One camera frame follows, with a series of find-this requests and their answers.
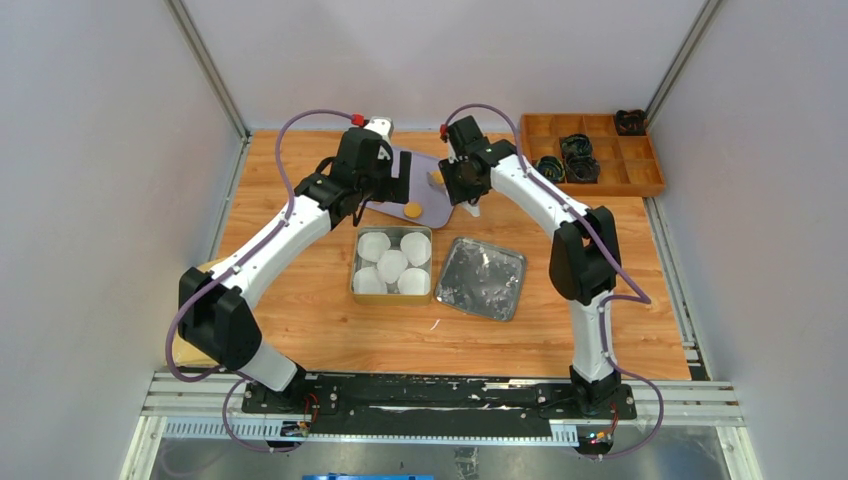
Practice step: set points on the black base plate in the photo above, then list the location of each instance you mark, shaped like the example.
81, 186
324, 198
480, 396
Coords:
428, 406

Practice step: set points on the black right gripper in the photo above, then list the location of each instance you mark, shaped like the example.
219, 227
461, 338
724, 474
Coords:
457, 193

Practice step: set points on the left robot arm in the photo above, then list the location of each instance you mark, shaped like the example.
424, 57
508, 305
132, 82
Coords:
216, 306

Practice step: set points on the white paper cup bottom-left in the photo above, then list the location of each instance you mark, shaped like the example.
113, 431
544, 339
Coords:
366, 281

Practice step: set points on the white paper cup top-right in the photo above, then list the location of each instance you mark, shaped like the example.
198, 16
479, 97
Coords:
417, 247

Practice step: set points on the gold cookie tin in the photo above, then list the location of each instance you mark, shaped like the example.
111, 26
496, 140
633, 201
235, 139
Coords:
393, 297

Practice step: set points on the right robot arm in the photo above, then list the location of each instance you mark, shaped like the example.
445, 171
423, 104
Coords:
584, 255

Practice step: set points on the rolled dark tie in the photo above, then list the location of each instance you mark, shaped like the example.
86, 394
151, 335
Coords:
582, 170

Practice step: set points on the rolled dark tie corner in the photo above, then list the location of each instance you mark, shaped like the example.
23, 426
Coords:
630, 122

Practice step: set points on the lavender plastic tray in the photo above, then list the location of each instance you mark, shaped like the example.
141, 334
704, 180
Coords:
436, 209

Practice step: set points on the rolled green blue tie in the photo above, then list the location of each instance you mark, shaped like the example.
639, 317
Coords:
575, 145

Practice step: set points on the white paper cup bottom-right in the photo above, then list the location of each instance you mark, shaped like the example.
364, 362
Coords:
414, 282

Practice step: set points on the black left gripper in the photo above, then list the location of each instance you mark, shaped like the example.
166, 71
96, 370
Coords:
393, 189

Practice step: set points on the white paper cup top-left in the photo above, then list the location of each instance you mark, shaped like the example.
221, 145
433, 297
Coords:
371, 245

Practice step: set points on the white paper cup centre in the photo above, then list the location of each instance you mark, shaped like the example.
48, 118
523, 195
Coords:
391, 265

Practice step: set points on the wooden compartment tray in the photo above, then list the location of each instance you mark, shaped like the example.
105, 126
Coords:
629, 165

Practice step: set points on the aluminium frame rail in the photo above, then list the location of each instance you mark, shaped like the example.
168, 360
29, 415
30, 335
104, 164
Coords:
196, 44

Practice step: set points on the silver tin lid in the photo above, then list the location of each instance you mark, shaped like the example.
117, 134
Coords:
482, 279

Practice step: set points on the metal tongs grey handle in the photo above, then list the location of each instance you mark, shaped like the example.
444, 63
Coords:
446, 204

